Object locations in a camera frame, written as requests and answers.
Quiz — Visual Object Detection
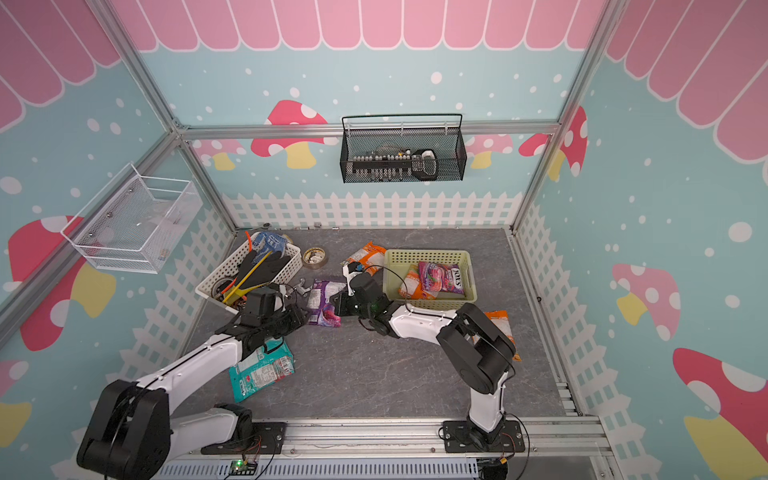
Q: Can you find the black rubber work glove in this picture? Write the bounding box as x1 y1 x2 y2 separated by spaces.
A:
227 252 290 296

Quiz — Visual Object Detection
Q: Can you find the white wire wall basket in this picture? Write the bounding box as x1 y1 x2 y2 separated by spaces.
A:
60 164 203 274

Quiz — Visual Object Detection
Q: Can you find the green lit circuit board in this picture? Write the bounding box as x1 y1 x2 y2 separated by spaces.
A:
226 459 258 479

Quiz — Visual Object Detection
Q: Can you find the aluminium front rail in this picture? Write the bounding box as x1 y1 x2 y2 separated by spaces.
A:
276 417 612 460

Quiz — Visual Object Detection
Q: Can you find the light green perforated basket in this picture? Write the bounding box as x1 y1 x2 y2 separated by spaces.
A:
383 249 478 310

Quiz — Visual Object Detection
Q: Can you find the orange snack bag by wall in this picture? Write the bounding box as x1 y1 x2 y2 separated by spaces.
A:
486 310 516 346

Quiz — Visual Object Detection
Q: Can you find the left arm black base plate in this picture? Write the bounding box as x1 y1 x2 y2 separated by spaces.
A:
201 422 288 455

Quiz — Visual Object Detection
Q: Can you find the clear packing tape roll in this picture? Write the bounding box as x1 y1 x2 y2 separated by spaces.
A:
302 247 328 270

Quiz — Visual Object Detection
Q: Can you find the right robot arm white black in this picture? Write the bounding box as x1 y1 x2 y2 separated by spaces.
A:
331 273 517 451

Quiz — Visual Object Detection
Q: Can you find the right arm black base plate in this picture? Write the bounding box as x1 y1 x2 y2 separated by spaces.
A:
438 420 526 455

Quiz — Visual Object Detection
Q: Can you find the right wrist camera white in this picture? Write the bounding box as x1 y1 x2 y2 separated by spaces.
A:
342 261 363 296

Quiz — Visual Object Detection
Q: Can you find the large purple Fox's candy bag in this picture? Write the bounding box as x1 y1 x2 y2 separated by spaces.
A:
418 262 465 298

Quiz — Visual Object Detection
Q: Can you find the black wire mesh wall basket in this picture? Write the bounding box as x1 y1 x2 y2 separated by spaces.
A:
339 113 468 183

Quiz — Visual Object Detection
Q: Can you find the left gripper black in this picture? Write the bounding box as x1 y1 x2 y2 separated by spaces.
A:
262 301 313 338

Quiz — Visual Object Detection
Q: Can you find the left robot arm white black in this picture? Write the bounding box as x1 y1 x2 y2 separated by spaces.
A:
76 287 308 479

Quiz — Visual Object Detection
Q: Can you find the small purple berries candy bag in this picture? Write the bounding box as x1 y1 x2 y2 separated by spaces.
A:
306 279 347 328

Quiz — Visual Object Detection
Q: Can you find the blue dotted knit glove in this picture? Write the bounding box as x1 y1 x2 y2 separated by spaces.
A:
251 231 289 256

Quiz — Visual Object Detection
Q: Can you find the teal candy bag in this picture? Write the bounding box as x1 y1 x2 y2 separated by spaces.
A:
229 340 295 402

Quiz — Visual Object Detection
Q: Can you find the electronics in mesh basket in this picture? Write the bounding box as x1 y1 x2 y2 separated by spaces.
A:
342 149 439 182

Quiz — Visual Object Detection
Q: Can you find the chrome faucet valve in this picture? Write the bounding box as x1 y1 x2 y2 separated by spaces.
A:
293 278 313 297

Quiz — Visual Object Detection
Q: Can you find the orange Fox's candy bag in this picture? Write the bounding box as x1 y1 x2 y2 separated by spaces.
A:
398 264 423 300

